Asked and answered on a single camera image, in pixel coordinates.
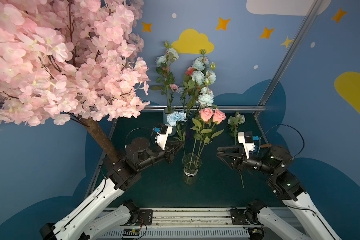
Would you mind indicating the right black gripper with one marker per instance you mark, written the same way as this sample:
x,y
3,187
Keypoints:
x,y
240,160

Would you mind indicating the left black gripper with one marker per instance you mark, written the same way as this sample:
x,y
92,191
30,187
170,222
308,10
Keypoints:
x,y
169,152

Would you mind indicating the clear ribbed glass vase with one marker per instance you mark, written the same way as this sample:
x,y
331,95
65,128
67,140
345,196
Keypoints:
x,y
191,165

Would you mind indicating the blue carnation stem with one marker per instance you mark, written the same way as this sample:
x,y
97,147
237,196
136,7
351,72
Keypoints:
x,y
177,128

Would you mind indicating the blue rose stem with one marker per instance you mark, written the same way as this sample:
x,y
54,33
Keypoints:
x,y
233,123

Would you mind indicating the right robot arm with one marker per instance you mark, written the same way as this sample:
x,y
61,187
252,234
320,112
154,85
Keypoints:
x,y
288,190

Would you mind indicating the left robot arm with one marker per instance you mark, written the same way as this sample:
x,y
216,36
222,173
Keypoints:
x,y
84,223

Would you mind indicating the purple ribbed glass vase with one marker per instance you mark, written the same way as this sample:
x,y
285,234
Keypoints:
x,y
184,117

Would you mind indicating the blue flower bunch purple vase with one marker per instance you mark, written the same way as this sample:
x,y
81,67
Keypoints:
x,y
195,92

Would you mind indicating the pink rose stem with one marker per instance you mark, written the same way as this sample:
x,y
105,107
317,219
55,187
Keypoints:
x,y
204,127

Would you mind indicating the pink cherry blossom tree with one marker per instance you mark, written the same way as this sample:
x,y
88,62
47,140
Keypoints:
x,y
71,61

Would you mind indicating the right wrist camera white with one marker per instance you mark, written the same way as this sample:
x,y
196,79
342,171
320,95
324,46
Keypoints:
x,y
248,140

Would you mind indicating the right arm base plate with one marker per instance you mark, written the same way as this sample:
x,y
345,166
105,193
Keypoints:
x,y
238,216

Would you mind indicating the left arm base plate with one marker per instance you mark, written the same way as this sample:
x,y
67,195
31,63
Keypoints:
x,y
143,216

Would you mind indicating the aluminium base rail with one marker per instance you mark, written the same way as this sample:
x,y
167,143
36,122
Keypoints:
x,y
183,223

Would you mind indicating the aluminium frame corner post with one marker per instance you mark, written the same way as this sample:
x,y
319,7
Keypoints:
x,y
291,51

